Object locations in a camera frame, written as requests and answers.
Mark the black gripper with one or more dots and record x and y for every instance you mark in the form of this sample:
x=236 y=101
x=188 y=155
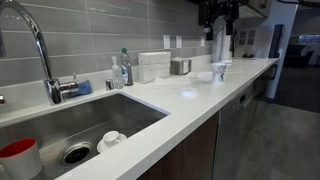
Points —
x=216 y=8

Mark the stainless steel dishwasher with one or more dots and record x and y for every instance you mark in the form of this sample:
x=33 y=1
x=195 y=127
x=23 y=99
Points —
x=231 y=133

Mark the clear plastic bag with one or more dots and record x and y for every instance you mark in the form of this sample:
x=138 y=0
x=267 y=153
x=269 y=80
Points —
x=201 y=77

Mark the small white container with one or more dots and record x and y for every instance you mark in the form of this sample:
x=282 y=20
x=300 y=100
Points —
x=180 y=66

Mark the dark wood drawer cabinet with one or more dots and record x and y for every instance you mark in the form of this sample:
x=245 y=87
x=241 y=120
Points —
x=265 y=83

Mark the white paper towel stack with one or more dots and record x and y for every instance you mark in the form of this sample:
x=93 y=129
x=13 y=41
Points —
x=153 y=66

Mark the green-capped dish soap bottle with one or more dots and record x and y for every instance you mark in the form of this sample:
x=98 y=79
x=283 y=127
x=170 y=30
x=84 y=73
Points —
x=126 y=71

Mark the clear soap pump bottle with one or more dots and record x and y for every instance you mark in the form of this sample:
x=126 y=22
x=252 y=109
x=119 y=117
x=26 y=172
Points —
x=117 y=76

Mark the dark wood sink cabinet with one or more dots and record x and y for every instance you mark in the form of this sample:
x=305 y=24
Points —
x=186 y=156

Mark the stainless steel sink basin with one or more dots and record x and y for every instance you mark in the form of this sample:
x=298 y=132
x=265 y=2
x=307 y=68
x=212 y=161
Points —
x=100 y=116

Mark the blue sponge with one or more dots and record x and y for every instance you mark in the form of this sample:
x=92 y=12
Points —
x=82 y=88

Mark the small white ceramic cup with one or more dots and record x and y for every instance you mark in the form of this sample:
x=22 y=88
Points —
x=111 y=137

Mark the chrome gooseneck faucet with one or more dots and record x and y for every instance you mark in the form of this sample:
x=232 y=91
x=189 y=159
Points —
x=40 y=45

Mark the metal sink drain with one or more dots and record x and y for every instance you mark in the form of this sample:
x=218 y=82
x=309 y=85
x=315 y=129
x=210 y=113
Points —
x=76 y=154

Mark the white cup with red inside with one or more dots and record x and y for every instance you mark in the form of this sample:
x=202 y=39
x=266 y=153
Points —
x=23 y=163

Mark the white wall outlet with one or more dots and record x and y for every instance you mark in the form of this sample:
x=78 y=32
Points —
x=202 y=41
x=179 y=41

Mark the white blank wall plate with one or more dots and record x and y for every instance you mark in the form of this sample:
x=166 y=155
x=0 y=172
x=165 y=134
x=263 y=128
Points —
x=166 y=41

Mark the blue wall panel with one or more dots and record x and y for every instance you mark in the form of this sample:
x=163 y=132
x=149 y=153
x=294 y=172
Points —
x=276 y=41

